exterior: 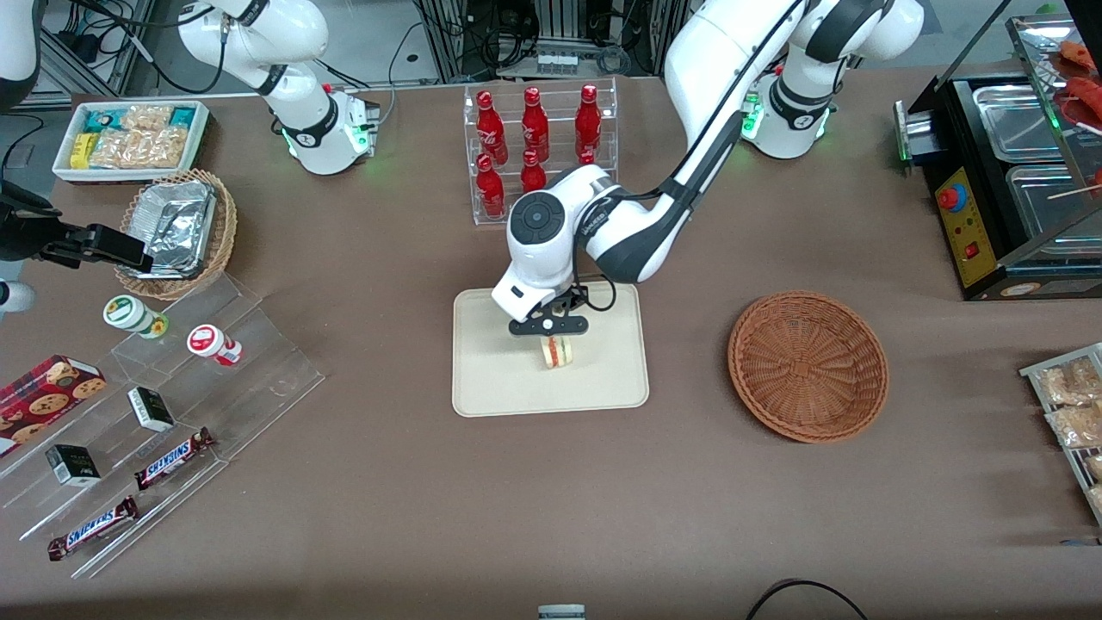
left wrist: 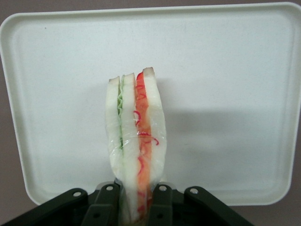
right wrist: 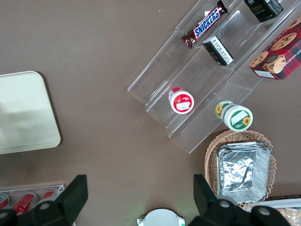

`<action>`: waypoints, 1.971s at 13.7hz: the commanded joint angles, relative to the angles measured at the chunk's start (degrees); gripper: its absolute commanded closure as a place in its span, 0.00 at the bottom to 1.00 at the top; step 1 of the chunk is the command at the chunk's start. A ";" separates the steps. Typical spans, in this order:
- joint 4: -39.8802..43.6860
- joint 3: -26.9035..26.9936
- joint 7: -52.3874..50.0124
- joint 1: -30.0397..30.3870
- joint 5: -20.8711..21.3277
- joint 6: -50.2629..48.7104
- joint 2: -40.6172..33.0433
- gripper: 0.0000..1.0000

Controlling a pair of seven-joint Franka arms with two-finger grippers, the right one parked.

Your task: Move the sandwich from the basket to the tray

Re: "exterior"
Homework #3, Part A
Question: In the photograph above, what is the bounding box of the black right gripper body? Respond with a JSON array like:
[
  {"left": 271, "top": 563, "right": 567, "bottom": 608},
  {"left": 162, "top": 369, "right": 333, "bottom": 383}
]
[{"left": 0, "top": 181, "right": 66, "bottom": 261}]

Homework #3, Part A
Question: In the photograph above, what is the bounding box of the aluminium foil tray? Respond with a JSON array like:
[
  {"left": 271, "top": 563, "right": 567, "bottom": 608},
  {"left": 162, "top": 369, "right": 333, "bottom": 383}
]
[{"left": 127, "top": 181, "right": 218, "bottom": 278}]

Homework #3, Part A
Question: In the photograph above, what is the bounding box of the cream rectangular tray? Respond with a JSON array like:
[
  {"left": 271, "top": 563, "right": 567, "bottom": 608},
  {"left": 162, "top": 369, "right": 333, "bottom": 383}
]
[{"left": 452, "top": 280, "right": 651, "bottom": 419}]

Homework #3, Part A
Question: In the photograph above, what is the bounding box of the tan wicker basket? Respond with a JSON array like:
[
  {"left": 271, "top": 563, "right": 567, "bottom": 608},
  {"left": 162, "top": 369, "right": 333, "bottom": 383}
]
[{"left": 114, "top": 169, "right": 238, "bottom": 301}]

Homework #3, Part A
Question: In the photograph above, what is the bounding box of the round brown wicker basket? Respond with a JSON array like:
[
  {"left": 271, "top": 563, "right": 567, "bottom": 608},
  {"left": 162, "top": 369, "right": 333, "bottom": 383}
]
[{"left": 727, "top": 290, "right": 890, "bottom": 445}]

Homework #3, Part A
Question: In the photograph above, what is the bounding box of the green lid yogurt cup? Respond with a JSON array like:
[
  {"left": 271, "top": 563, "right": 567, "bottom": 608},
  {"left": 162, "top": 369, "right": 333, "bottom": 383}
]
[{"left": 103, "top": 294, "right": 170, "bottom": 339}]

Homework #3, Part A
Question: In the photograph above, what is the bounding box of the large clear cracker bag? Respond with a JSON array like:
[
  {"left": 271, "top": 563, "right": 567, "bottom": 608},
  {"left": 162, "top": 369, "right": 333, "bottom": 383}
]
[{"left": 89, "top": 127, "right": 192, "bottom": 170}]

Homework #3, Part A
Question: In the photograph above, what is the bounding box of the small clear cracker bag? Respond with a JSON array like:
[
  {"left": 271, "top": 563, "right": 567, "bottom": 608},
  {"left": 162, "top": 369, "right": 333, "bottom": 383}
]
[{"left": 121, "top": 105, "right": 175, "bottom": 133}]

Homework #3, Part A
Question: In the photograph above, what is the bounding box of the red lid yogurt cup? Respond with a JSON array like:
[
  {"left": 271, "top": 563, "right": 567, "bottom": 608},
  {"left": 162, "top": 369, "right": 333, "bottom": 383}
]
[{"left": 187, "top": 324, "right": 244, "bottom": 368}]

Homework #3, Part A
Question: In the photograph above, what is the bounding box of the white snack bin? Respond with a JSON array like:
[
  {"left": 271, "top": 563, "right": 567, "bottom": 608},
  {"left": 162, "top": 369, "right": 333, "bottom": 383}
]
[{"left": 52, "top": 100, "right": 212, "bottom": 184}]

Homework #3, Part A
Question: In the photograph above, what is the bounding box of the red plaid cookie box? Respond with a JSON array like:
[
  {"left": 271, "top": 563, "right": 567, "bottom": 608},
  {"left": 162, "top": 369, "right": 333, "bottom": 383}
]
[{"left": 0, "top": 354, "right": 108, "bottom": 457}]

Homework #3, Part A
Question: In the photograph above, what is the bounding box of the small black box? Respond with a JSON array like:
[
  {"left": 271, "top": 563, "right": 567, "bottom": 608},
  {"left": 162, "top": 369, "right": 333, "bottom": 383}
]
[
  {"left": 127, "top": 387, "right": 176, "bottom": 432},
  {"left": 45, "top": 444, "right": 102, "bottom": 487}
]

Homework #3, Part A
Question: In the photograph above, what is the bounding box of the clear acrylic bottle rack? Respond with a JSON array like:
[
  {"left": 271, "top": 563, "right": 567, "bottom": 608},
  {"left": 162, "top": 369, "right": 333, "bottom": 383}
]
[{"left": 463, "top": 76, "right": 619, "bottom": 226}]

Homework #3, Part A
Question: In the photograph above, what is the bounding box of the clear acrylic step display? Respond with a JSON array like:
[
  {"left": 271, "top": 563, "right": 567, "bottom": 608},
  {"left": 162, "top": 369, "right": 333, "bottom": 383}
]
[{"left": 0, "top": 274, "right": 326, "bottom": 580}]

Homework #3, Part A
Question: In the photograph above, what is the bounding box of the snickers chocolate bar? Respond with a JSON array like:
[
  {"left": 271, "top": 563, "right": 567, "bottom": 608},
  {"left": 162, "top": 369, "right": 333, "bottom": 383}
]
[
  {"left": 47, "top": 496, "right": 139, "bottom": 561},
  {"left": 133, "top": 427, "right": 216, "bottom": 492}
]

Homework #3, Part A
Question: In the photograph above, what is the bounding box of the black food warmer machine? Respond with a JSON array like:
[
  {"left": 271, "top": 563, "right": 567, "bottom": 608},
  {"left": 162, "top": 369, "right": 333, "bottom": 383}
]
[{"left": 894, "top": 13, "right": 1102, "bottom": 302}]

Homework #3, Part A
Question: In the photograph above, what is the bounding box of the steel warmer pan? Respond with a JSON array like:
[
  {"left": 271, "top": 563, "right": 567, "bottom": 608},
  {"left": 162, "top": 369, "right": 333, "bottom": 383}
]
[
  {"left": 973, "top": 84, "right": 1065, "bottom": 163},
  {"left": 1006, "top": 164, "right": 1102, "bottom": 244}
]

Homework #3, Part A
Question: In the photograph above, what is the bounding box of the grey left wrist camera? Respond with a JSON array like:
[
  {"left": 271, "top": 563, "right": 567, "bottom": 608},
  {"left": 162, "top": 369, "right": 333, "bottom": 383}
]
[{"left": 508, "top": 313, "right": 590, "bottom": 338}]

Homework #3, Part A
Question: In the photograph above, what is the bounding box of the black looped cable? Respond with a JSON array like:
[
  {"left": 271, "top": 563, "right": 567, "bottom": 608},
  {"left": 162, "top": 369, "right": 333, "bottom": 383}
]
[{"left": 745, "top": 580, "right": 870, "bottom": 620}]

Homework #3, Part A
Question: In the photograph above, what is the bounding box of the grey wire snack tray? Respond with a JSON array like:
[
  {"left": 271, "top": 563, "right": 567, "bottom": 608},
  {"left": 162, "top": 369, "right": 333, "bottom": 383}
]
[{"left": 1018, "top": 343, "right": 1102, "bottom": 528}]

